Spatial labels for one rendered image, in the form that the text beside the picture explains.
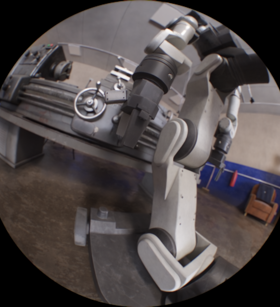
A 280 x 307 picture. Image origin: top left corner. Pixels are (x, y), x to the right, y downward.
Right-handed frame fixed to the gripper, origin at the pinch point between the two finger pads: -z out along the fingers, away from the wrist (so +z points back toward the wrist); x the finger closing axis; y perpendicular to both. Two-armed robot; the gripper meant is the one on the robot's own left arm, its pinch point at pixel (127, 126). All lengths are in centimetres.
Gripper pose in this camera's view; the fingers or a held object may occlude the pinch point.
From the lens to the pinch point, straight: 21.0
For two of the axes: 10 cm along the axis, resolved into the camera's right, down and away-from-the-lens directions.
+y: -8.5, -3.1, -4.3
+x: -3.1, -3.5, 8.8
